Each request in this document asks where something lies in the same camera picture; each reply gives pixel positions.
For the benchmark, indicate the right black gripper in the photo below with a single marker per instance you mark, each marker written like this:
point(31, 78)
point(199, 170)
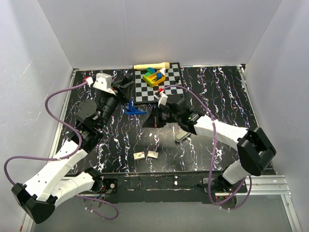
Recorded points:
point(154, 121)

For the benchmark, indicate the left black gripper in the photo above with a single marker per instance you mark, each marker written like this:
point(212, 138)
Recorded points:
point(124, 88)

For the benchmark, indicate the blue stapler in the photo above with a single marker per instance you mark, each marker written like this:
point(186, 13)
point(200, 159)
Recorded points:
point(130, 109)

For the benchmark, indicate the grey beige stapler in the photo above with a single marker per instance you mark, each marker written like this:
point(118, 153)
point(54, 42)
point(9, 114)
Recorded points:
point(181, 136)

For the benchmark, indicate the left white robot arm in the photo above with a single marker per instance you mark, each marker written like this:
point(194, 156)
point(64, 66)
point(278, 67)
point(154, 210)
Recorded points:
point(45, 191)

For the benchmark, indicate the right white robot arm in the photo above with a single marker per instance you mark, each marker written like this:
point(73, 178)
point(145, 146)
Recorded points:
point(253, 146)

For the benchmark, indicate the black white checkerboard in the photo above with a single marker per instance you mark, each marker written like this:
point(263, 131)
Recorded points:
point(145, 94)

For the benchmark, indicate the right staple box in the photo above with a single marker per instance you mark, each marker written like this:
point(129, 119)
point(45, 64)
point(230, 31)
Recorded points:
point(152, 154)

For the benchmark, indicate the staple box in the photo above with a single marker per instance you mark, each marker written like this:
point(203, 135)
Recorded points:
point(139, 155)
point(152, 154)

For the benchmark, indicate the blue block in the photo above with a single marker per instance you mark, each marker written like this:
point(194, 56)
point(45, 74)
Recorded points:
point(159, 75)

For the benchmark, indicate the left staple box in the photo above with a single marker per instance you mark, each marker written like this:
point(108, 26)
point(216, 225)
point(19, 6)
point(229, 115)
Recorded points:
point(139, 155)

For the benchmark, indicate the cream toy microphone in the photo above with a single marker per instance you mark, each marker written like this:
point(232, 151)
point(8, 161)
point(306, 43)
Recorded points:
point(156, 66)

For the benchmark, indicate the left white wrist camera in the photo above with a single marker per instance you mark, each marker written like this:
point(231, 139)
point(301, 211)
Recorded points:
point(102, 82)

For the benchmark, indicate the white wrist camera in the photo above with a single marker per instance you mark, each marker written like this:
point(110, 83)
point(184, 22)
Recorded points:
point(102, 82)
point(161, 97)

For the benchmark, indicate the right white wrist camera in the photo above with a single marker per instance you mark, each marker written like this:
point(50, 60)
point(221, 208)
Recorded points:
point(161, 97)

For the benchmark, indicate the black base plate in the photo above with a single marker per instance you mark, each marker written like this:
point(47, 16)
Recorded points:
point(155, 187)

